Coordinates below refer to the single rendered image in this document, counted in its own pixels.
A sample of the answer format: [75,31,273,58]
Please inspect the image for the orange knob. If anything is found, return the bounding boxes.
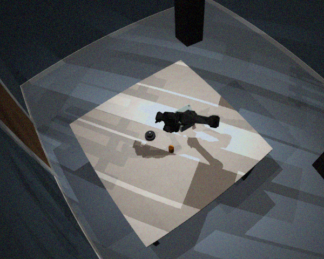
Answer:
[168,145,174,153]

